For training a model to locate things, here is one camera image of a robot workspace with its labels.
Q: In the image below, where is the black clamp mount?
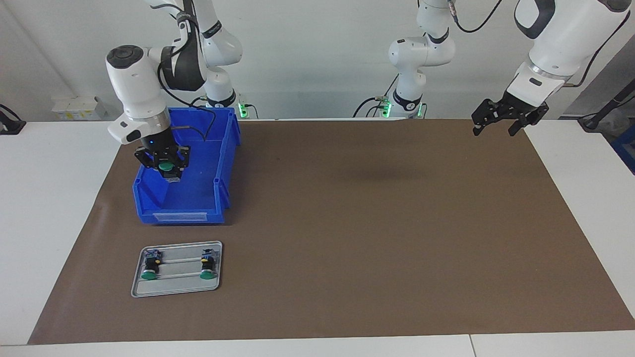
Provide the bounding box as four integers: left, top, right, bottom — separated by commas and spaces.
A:
0, 103, 27, 135

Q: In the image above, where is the black stand pole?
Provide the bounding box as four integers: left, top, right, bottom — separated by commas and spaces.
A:
578, 79, 635, 132

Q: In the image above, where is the blue crate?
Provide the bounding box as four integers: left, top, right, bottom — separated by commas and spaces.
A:
611, 124, 635, 175

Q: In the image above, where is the green mushroom push button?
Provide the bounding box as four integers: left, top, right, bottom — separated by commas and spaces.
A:
140, 250, 163, 281
199, 249, 219, 280
158, 161, 182, 183

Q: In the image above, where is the black left arm base cable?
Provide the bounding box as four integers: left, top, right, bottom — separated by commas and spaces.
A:
352, 96, 392, 119

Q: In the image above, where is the white cardboard box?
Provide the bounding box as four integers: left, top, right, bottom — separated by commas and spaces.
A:
51, 96, 107, 121

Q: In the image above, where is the blue plastic storage bin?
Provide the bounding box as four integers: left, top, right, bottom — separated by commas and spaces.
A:
132, 107, 242, 225

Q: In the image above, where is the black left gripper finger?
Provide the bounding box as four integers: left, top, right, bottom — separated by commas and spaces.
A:
470, 98, 507, 136
507, 110, 547, 137

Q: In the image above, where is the brown table mat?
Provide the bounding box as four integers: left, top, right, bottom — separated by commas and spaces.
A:
27, 118, 635, 345

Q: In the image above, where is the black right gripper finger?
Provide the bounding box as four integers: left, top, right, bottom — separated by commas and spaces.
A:
171, 146, 191, 174
134, 148, 161, 171

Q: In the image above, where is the grey metal tray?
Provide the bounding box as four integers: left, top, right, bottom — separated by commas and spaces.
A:
130, 240, 223, 298

